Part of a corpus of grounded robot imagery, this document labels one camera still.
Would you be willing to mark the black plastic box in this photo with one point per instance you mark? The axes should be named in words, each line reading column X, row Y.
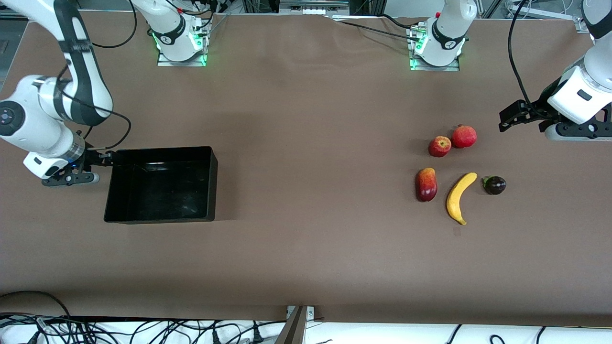
column 162, row 191

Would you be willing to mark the grey power strip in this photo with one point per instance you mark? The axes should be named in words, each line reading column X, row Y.
column 313, row 9

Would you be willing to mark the yellow banana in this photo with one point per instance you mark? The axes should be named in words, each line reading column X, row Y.
column 456, row 198

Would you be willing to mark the brown table cover sheet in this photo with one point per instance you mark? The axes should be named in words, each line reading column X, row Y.
column 306, row 143

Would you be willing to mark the dark purple eggplant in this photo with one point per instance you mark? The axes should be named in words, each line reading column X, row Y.
column 495, row 185

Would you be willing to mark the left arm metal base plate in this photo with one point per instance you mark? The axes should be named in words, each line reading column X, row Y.
column 416, row 67

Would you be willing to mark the red mango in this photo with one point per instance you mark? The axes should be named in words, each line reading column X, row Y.
column 426, row 185

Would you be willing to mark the red yellow apple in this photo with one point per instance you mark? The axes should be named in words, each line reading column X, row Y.
column 440, row 146

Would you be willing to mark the red pomegranate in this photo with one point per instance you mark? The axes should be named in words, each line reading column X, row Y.
column 464, row 137

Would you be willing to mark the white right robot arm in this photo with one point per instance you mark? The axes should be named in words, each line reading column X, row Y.
column 86, row 71

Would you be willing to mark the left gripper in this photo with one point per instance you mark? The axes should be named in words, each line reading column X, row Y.
column 541, row 106

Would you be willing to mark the dark metal beam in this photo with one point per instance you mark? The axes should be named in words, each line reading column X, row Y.
column 294, row 329

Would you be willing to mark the silver metal bracket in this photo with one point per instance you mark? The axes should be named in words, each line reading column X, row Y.
column 311, row 313

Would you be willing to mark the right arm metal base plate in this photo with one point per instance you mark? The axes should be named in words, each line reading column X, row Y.
column 165, row 62

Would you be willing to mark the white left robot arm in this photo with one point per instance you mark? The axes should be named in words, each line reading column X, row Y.
column 449, row 33

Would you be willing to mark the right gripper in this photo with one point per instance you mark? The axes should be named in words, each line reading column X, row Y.
column 91, row 157

